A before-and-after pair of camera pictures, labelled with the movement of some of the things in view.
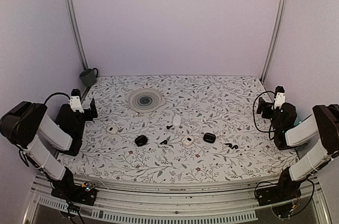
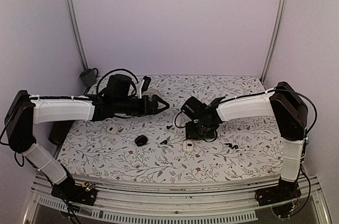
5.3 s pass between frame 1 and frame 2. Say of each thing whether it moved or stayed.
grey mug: stayed
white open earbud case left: stayed
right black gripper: moved
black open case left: stayed
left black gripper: moved
